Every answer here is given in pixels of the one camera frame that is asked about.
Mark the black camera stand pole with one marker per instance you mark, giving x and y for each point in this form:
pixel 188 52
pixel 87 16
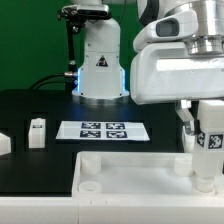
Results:
pixel 71 76

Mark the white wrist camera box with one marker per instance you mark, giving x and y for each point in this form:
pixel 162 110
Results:
pixel 175 27

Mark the black camera on stand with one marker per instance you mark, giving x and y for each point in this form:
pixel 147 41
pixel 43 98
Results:
pixel 81 11

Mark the white desk top tray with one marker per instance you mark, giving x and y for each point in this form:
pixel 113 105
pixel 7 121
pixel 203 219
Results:
pixel 130 175

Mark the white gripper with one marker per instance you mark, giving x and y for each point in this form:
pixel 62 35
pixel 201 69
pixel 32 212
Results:
pixel 163 72

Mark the white marker sheet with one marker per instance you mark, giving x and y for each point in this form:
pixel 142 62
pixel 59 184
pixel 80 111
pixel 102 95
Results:
pixel 110 131

